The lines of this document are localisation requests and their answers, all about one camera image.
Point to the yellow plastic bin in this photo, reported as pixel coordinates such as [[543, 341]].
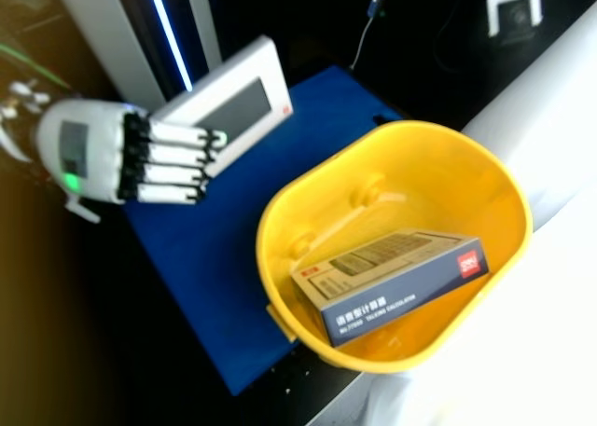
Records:
[[420, 183]]

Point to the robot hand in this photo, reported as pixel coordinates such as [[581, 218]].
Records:
[[93, 146]]

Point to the white box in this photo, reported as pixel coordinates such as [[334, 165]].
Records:
[[233, 100]]

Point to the navy calculator box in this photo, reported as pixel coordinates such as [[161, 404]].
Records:
[[396, 277]]

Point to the blue light strip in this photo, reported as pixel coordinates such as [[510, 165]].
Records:
[[170, 34]]

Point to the blue board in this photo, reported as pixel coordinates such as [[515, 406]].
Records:
[[205, 267]]

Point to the white upright column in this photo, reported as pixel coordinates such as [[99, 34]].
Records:
[[107, 34]]

